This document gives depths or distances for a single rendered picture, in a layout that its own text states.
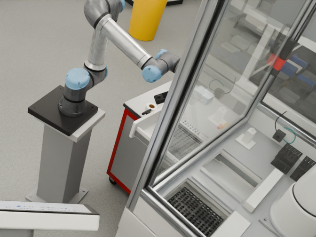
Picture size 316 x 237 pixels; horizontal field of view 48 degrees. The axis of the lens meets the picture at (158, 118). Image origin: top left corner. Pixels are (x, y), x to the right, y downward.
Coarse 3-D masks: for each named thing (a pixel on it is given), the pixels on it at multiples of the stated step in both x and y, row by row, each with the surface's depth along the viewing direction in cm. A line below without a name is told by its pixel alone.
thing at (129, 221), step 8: (128, 208) 141; (128, 216) 141; (136, 216) 139; (120, 224) 147; (128, 224) 143; (136, 224) 140; (144, 224) 137; (128, 232) 145; (136, 232) 142; (144, 232) 138; (152, 232) 135
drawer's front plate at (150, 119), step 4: (160, 108) 196; (152, 112) 191; (156, 112) 192; (144, 116) 187; (148, 116) 188; (152, 116) 191; (156, 116) 195; (136, 120) 183; (140, 120) 184; (144, 120) 187; (148, 120) 191; (152, 120) 195; (156, 120) 199; (136, 124) 182; (140, 124) 186; (144, 124) 190; (148, 124) 194; (152, 124) 198; (132, 128) 184; (144, 128) 193; (132, 132) 185; (132, 136) 187
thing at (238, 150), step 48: (240, 0) 83; (288, 0) 76; (240, 48) 87; (288, 48) 80; (192, 96) 102; (240, 96) 92; (288, 96) 84; (192, 144) 108; (240, 144) 97; (288, 144) 88; (192, 192) 116; (240, 192) 103; (288, 192) 93
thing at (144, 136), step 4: (136, 128) 185; (140, 128) 184; (148, 128) 195; (152, 128) 196; (136, 132) 186; (140, 132) 184; (144, 132) 183; (148, 132) 193; (152, 132) 194; (136, 136) 187; (140, 136) 185; (144, 136) 183; (148, 136) 181; (140, 140) 186; (144, 140) 184; (148, 140) 182; (148, 144) 183
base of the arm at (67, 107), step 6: (60, 102) 191; (66, 102) 188; (72, 102) 187; (78, 102) 188; (84, 102) 192; (60, 108) 191; (66, 108) 189; (72, 108) 189; (78, 108) 191; (84, 108) 193; (66, 114) 190; (72, 114) 190; (78, 114) 192
